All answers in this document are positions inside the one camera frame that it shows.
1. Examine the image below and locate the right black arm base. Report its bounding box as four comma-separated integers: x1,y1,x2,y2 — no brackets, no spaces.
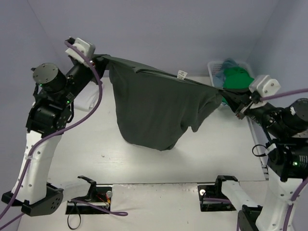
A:
197,175,238,212

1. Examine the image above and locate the green t shirt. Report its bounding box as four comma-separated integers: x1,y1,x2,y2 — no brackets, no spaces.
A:
223,67,254,89

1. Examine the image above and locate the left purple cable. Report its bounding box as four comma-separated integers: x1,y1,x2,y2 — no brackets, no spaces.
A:
0,39,128,231

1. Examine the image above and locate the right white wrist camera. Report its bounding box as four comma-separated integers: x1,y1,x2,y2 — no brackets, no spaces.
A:
249,75,281,98

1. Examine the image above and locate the purple cable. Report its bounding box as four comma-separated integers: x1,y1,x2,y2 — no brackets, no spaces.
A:
204,88,308,231
0,39,128,231

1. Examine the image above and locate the white t shirt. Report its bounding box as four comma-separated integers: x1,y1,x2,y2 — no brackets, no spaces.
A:
74,81,99,112

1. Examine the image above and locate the teal cloth in basket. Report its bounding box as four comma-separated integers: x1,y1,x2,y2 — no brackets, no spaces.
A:
214,59,239,89

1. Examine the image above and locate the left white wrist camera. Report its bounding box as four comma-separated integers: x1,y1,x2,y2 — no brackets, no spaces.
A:
65,38,96,67

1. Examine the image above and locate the white plastic basket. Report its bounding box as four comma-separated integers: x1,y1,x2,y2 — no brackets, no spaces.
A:
207,58,254,88

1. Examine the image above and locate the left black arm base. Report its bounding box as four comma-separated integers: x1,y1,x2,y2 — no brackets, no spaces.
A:
63,176,113,230

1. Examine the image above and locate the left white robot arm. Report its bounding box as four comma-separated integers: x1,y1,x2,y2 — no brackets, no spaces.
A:
1,55,107,217

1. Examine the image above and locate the grey t shirt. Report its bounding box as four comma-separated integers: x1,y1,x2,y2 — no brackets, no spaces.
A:
93,54,222,151

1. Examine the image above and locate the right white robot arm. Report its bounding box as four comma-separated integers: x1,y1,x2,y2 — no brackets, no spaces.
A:
213,89,308,231

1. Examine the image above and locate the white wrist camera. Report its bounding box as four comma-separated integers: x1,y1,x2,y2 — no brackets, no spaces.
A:
65,38,96,67
249,75,281,98

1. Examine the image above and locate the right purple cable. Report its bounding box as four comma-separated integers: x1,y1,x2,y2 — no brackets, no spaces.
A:
204,88,308,231

